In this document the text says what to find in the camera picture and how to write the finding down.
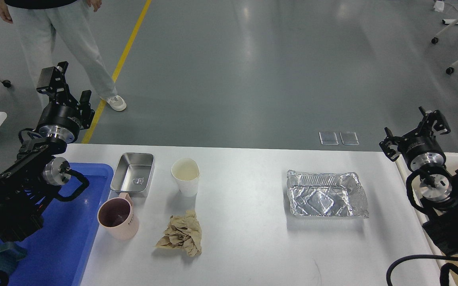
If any aluminium foil tray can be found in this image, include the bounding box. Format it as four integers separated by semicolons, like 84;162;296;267
286;170;369;218

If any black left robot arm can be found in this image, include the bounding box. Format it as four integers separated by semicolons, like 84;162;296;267
0;61;95;286

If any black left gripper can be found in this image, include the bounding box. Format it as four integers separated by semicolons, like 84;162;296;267
36;61;95;143

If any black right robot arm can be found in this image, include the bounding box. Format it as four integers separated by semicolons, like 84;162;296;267
379;107;458;286

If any crumpled brown paper napkin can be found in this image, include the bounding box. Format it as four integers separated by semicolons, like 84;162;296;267
155;210;202;257

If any stainless steel rectangular container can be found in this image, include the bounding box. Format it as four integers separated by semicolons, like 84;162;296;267
110;153;155;197

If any blue plastic tray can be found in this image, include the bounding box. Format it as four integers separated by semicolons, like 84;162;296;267
9;163;113;286

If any pink HOME mug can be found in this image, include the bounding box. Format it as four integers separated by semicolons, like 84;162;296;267
97;192;139;240

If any person in grey trousers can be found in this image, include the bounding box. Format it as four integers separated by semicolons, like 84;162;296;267
0;0;127;112

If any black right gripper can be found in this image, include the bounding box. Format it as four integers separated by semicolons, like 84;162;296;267
379;106;451;172

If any white paper cup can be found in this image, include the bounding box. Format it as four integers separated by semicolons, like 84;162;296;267
171;158;200;197

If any clear floor plate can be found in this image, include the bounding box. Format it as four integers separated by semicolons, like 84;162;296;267
319;131;339;145
339;131;359;145

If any white plastic bin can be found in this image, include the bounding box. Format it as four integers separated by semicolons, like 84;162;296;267
395;153;458;286

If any right clear floor plate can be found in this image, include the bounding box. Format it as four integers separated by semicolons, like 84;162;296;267
339;131;359;145

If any dark blue HOME mug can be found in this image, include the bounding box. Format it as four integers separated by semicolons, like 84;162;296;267
0;242;28;276

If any left clear floor plate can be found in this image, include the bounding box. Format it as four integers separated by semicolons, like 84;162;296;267
319;131;339;145

